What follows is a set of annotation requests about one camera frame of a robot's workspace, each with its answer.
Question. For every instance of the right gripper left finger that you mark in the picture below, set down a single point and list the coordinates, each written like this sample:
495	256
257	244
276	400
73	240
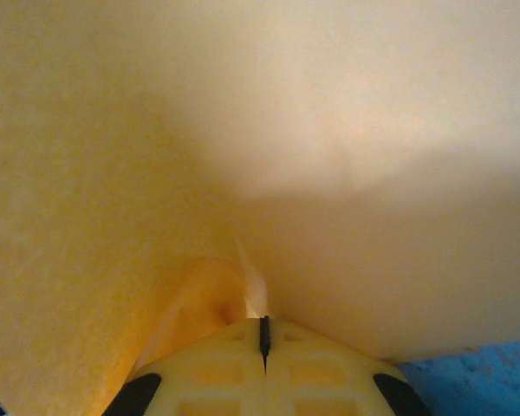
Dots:
216	390

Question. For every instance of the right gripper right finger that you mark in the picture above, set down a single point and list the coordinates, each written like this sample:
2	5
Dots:
329	390

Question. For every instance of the orange paper sheet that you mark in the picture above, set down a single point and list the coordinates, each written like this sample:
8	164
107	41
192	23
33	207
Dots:
242	130

